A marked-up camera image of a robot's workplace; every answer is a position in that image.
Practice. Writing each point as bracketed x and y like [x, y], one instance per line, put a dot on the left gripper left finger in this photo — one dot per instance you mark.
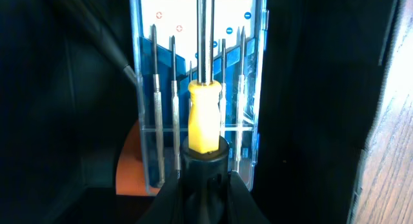
[167, 208]

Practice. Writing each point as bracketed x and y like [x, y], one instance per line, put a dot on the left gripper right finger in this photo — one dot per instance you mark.
[241, 207]

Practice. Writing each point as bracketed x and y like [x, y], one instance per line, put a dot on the orange scraper wooden handle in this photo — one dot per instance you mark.
[130, 175]

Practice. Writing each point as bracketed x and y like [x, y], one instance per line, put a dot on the black yellow screwdriver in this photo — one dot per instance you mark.
[206, 154]

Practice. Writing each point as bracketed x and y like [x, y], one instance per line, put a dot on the blue precision screwdriver set case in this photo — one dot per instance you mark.
[164, 34]

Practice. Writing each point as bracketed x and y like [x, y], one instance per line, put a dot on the dark green box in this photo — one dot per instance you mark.
[66, 111]

